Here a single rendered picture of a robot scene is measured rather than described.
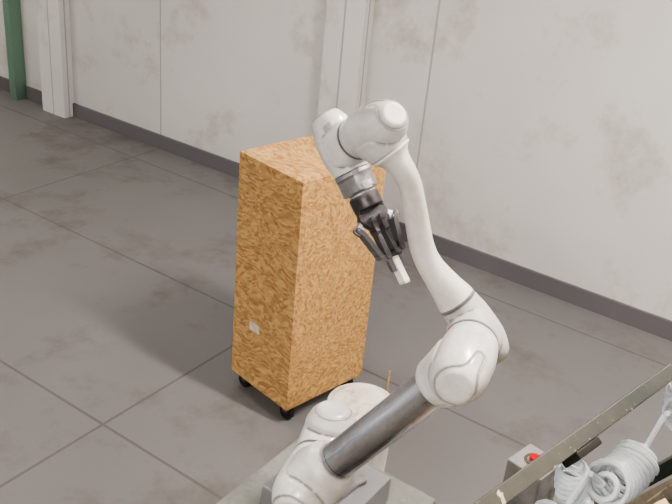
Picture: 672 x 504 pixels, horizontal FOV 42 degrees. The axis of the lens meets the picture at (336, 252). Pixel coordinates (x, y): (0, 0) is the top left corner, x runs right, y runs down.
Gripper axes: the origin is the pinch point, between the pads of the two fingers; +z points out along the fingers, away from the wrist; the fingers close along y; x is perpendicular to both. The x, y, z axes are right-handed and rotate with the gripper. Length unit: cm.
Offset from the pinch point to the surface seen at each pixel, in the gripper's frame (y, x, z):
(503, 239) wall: 233, 276, 33
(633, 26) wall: 281, 154, -47
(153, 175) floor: 101, 464, -119
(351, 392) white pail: 46, 167, 50
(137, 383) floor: -18, 257, 8
